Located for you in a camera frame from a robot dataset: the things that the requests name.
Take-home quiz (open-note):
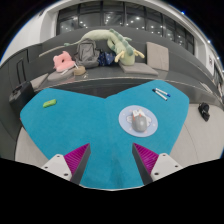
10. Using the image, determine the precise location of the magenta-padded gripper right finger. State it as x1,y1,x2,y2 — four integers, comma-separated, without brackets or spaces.
131,142,184,185

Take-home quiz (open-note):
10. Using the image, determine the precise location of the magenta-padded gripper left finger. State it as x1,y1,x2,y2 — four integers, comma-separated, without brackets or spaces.
41,143,92,186

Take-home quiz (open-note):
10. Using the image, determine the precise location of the grey and white computer mouse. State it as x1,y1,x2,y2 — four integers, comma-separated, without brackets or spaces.
131,109,148,133

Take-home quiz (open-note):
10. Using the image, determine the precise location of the round light blue mouse pad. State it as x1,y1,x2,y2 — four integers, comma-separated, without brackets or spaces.
118,105,159,137

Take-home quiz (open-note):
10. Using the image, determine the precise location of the green eraser block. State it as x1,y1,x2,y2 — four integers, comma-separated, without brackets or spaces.
42,98,58,109

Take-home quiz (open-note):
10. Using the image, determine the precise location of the white marker with black cap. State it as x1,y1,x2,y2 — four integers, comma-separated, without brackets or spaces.
152,88,169,102

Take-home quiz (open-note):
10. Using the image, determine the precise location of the black bag on floor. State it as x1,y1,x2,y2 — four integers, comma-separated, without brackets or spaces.
197,102,211,122

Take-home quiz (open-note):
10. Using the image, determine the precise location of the black suitcase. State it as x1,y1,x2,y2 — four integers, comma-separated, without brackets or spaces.
8,80,36,118

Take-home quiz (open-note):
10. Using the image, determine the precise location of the round grey seat cushion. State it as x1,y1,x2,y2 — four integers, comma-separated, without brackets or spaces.
47,68,76,82

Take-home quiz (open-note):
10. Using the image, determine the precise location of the small grey square seat cushion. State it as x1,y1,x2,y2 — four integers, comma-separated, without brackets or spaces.
29,73,50,90

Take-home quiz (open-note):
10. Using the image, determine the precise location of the beige round woven basket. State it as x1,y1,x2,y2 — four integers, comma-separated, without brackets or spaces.
73,65,87,76

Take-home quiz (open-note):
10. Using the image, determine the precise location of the flat grey seat cushion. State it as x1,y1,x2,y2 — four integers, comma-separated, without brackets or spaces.
119,62,160,77

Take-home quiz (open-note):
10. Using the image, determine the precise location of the long grey bench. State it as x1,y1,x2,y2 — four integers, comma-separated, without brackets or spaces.
28,26,221,99

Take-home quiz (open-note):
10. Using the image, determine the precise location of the pink plush cushion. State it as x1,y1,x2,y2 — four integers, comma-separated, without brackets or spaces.
52,50,77,73

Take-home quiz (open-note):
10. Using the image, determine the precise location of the upright beige square cushion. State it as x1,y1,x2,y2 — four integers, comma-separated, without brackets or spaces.
145,41,170,72

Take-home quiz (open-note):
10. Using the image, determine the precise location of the dark blue patterned bag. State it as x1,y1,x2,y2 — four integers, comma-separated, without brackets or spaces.
97,50,117,67

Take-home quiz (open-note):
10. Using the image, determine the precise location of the grey backpack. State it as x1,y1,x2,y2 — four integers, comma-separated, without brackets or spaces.
74,38,101,69

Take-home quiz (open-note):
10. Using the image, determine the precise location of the green dragon plush toy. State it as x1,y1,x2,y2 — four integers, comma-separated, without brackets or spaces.
63,28,146,67

